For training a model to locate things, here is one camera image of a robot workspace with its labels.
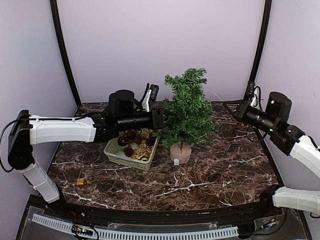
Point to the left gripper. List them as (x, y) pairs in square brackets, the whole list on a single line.
[(160, 124)]

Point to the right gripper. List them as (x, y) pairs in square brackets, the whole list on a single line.
[(241, 109)]

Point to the small green christmas tree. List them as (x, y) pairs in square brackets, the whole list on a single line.
[(192, 122)]

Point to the red ball ornament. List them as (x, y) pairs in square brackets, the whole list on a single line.
[(122, 141), (152, 136), (130, 134)]

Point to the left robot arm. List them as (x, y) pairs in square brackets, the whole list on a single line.
[(122, 113)]

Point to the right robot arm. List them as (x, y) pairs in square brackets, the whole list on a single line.
[(290, 140)]

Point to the wooden tree base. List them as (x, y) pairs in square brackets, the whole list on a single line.
[(181, 152)]

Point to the gold ornaments pile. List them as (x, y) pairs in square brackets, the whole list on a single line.
[(142, 146)]

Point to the beige plastic basket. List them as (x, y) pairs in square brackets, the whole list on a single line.
[(115, 154)]

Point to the white battery box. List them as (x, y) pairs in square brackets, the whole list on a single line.
[(176, 162)]

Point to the brown pine cone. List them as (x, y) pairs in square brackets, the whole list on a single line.
[(128, 151)]

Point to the gold gift box ornament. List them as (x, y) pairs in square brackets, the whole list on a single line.
[(82, 183)]

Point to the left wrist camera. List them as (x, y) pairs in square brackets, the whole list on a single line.
[(149, 96)]

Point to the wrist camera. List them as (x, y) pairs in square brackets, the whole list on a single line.
[(149, 96), (253, 93)]

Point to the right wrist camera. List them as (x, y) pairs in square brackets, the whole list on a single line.
[(253, 93)]

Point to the right black frame post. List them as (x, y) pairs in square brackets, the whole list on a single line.
[(260, 45)]

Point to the black frame post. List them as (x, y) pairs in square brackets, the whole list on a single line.
[(63, 51), (260, 45)]

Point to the black front rail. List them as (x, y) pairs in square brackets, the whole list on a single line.
[(235, 215)]

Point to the white cable duct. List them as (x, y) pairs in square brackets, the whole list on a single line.
[(83, 232)]

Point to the left black frame post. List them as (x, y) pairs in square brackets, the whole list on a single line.
[(63, 51)]

